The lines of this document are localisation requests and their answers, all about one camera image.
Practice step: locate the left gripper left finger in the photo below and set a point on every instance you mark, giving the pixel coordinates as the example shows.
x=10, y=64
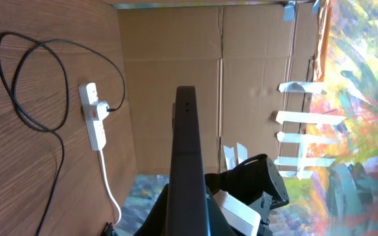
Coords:
x=154, y=224

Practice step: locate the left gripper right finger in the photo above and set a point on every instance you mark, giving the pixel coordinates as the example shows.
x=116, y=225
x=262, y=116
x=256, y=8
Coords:
x=218, y=226

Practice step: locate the Samsung Galaxy smartphone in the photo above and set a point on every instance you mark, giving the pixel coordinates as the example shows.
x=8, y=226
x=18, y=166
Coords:
x=187, y=212

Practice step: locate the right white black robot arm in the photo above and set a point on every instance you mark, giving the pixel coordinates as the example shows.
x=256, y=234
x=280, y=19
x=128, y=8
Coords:
x=255, y=182

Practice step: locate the white charger plug adapter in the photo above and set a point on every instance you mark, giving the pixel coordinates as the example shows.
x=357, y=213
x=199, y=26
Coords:
x=98, y=111

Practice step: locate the white tape strips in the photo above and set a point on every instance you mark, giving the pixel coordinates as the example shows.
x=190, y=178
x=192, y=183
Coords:
x=301, y=138

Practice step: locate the colourful painted backdrop sheet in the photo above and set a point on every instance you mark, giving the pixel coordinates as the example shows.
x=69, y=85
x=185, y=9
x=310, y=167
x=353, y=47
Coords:
x=334, y=188

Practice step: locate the white power strip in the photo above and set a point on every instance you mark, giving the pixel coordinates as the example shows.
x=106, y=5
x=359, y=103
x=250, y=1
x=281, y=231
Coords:
x=97, y=137

